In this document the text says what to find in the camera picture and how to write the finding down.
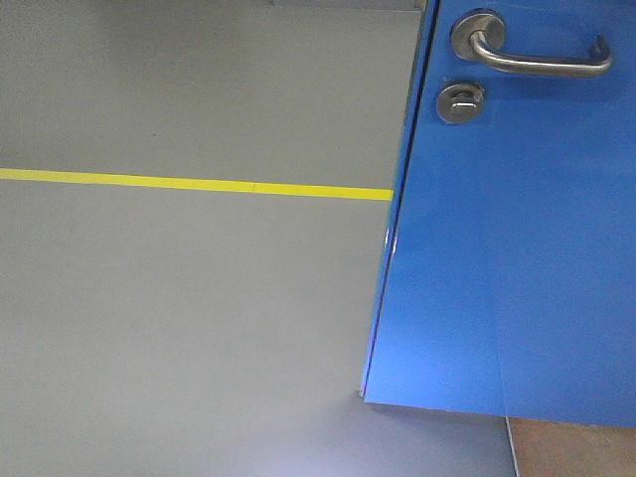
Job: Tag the silver thumb turn lock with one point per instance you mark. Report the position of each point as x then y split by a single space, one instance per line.
460 102

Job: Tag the plywood door platform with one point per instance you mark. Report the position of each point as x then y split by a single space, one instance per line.
548 448

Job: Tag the blue door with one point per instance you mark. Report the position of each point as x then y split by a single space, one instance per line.
508 279

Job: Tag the silver door lever handle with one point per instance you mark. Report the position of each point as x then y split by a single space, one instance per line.
482 36

